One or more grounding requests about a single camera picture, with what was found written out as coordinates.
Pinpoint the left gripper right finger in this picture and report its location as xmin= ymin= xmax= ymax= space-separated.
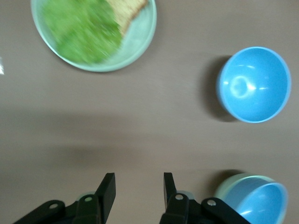
xmin=160 ymin=172 xmax=249 ymax=224

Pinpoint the green lettuce leaf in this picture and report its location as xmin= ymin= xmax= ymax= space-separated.
xmin=42 ymin=0 xmax=123 ymax=65

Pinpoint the blue bowl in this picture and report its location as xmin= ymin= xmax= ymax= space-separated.
xmin=216 ymin=46 xmax=292 ymax=124
xmin=221 ymin=175 xmax=289 ymax=224

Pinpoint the brown toast slice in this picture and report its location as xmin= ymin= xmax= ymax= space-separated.
xmin=106 ymin=0 xmax=149 ymax=37

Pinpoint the green bowl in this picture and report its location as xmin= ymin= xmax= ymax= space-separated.
xmin=214 ymin=172 xmax=288 ymax=224

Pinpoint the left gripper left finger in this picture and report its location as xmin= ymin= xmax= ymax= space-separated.
xmin=11 ymin=172 xmax=117 ymax=224

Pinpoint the light green plate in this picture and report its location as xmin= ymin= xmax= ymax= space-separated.
xmin=30 ymin=0 xmax=157 ymax=72

